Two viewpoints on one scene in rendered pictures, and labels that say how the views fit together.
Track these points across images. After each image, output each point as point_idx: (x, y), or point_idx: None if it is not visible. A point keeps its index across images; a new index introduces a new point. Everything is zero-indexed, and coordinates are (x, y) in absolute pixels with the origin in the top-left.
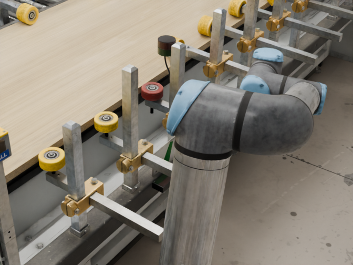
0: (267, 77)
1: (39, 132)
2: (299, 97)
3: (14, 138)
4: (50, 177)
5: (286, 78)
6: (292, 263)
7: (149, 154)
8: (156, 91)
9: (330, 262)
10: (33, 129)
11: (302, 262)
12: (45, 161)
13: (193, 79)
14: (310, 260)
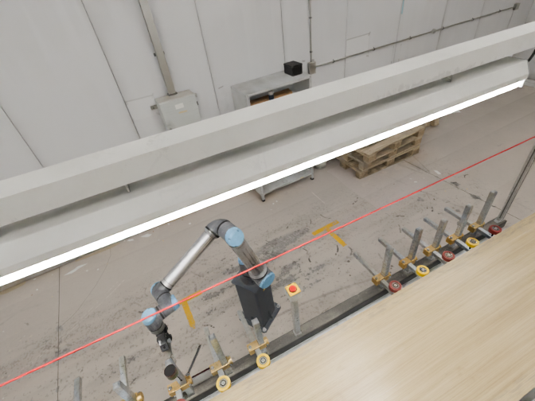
0: (167, 297)
1: (262, 385)
2: (194, 243)
3: (276, 386)
4: None
5: (162, 293)
6: (154, 399)
7: (215, 360)
8: (181, 399)
9: (138, 391)
10: (263, 391)
11: (149, 398)
12: (267, 356)
13: (230, 233)
14: (145, 397)
